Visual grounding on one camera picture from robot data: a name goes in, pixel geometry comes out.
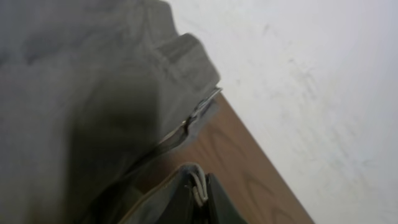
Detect folded grey shorts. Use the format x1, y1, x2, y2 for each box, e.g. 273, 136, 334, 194
1, 0, 220, 223

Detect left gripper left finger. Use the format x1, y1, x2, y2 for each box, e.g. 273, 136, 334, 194
156, 183, 196, 224

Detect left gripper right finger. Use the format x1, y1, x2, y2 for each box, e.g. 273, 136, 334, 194
206, 174, 247, 224

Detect khaki beige shorts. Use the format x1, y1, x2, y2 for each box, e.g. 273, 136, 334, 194
119, 162, 208, 224

